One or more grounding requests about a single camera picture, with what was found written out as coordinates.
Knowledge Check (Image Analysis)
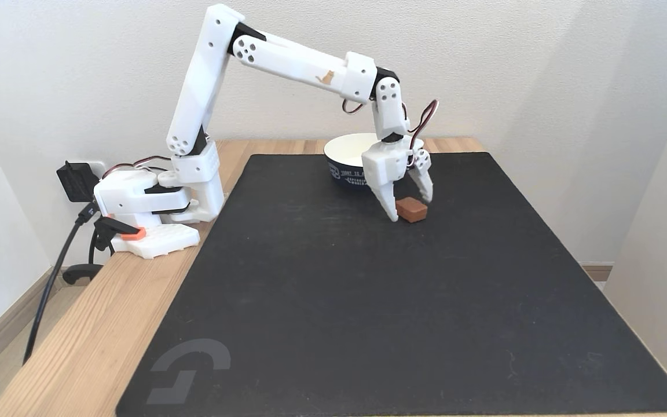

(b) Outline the black usb cable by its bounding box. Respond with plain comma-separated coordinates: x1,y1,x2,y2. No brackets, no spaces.
23,200,100,365

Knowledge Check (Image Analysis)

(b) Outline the black power adapter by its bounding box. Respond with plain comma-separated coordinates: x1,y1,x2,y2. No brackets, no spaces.
57,162,101,203

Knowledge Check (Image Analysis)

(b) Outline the black desk mat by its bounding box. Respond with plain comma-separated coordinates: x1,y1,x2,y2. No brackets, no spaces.
115,152,667,417

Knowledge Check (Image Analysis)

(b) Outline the black power cable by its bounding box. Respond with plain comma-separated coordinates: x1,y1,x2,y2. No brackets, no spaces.
62,223,115,286

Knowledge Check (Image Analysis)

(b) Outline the red black servo wire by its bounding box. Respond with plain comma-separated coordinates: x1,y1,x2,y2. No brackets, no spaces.
403,99,440,169
102,155,172,180

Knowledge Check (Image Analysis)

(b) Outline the orange black clamp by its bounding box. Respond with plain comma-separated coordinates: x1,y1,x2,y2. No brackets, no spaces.
94,215,148,254

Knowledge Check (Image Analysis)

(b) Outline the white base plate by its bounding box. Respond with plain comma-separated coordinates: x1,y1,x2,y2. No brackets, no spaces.
112,222,201,260

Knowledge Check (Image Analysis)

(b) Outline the black printed bowl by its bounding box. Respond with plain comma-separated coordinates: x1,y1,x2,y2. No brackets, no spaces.
323,133,426,188

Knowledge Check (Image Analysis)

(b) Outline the red block toy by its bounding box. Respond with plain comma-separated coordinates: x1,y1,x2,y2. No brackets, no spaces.
395,197,429,224

